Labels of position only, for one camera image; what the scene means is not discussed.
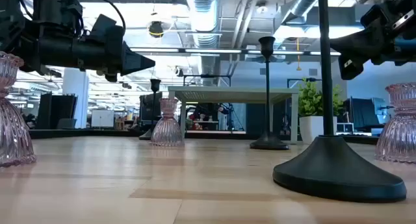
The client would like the black cabinet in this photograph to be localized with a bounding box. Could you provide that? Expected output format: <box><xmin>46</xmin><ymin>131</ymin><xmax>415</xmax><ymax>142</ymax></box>
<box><xmin>35</xmin><ymin>93</ymin><xmax>79</xmax><ymax>130</ymax></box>

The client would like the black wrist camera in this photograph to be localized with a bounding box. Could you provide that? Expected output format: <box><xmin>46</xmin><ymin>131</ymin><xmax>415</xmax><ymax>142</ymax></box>
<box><xmin>92</xmin><ymin>12</ymin><xmax>127</xmax><ymax>51</ymax></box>
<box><xmin>359</xmin><ymin>3</ymin><xmax>393</xmax><ymax>29</ymax></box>

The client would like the green plant in white pot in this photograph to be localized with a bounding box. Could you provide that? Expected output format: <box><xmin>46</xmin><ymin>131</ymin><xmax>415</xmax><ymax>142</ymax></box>
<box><xmin>297</xmin><ymin>77</ymin><xmax>345</xmax><ymax>145</ymax></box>

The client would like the tall black candlestick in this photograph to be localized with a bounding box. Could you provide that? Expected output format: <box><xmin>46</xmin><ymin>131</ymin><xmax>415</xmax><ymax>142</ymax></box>
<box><xmin>249</xmin><ymin>36</ymin><xmax>290</xmax><ymax>151</ymax></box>
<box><xmin>272</xmin><ymin>0</ymin><xmax>408</xmax><ymax>204</ymax></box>
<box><xmin>138</xmin><ymin>78</ymin><xmax>163</xmax><ymax>141</ymax></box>

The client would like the black aluminium rig frame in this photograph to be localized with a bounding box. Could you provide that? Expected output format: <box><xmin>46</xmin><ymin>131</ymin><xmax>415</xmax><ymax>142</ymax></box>
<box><xmin>29</xmin><ymin>129</ymin><xmax>381</xmax><ymax>145</ymax></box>

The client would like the black monitor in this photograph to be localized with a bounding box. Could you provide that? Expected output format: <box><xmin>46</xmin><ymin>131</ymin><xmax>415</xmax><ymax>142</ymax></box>
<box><xmin>139</xmin><ymin>92</ymin><xmax>163</xmax><ymax>123</ymax></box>

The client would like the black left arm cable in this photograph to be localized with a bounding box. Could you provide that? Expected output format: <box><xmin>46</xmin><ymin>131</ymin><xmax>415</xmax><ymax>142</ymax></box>
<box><xmin>71</xmin><ymin>0</ymin><xmax>127</xmax><ymax>35</ymax></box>

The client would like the black round ceiling-hung device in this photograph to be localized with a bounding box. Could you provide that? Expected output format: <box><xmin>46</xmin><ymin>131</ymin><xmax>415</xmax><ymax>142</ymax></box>
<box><xmin>148</xmin><ymin>20</ymin><xmax>165</xmax><ymax>39</ymax></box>

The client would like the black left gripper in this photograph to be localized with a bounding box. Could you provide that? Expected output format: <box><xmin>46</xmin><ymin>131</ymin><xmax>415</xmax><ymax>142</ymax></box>
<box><xmin>16</xmin><ymin>0</ymin><xmax>157</xmax><ymax>83</ymax></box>

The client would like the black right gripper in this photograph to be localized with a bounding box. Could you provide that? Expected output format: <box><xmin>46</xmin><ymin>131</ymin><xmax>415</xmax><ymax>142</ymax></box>
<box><xmin>329</xmin><ymin>0</ymin><xmax>416</xmax><ymax>81</ymax></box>

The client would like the white cabinet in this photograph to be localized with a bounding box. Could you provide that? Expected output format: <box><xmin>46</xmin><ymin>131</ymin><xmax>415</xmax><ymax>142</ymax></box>
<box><xmin>90</xmin><ymin>109</ymin><xmax>115</xmax><ymax>128</ymax></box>

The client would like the wide silver ventilation duct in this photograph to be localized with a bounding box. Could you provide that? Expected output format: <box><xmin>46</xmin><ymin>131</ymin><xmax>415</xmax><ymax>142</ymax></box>
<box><xmin>185</xmin><ymin>0</ymin><xmax>224</xmax><ymax>87</ymax></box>

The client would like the yellow hanging cord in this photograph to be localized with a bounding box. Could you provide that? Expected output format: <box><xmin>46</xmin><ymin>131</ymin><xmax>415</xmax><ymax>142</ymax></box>
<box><xmin>295</xmin><ymin>38</ymin><xmax>302</xmax><ymax>71</ymax></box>

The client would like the slanted silver ventilation duct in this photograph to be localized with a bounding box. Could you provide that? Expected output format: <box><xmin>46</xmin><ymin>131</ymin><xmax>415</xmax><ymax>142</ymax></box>
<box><xmin>272</xmin><ymin>0</ymin><xmax>321</xmax><ymax>49</ymax></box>

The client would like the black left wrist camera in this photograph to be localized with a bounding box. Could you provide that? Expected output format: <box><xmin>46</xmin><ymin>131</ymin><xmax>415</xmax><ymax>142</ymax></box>
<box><xmin>92</xmin><ymin>12</ymin><xmax>127</xmax><ymax>51</ymax></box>

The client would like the white column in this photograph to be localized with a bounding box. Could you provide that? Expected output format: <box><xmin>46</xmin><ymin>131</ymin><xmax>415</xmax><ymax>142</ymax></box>
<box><xmin>62</xmin><ymin>68</ymin><xmax>90</xmax><ymax>129</ymax></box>

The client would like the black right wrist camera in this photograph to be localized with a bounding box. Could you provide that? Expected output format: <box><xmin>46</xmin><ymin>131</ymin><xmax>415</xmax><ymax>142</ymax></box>
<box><xmin>359</xmin><ymin>3</ymin><xmax>393</xmax><ymax>29</ymax></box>

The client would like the pink ribbed glass candle holder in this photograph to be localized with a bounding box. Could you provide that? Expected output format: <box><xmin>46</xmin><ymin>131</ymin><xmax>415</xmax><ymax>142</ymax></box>
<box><xmin>149</xmin><ymin>97</ymin><xmax>185</xmax><ymax>147</ymax></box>
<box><xmin>0</xmin><ymin>51</ymin><xmax>38</xmax><ymax>168</ymax></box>
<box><xmin>374</xmin><ymin>82</ymin><xmax>416</xmax><ymax>164</ymax></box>

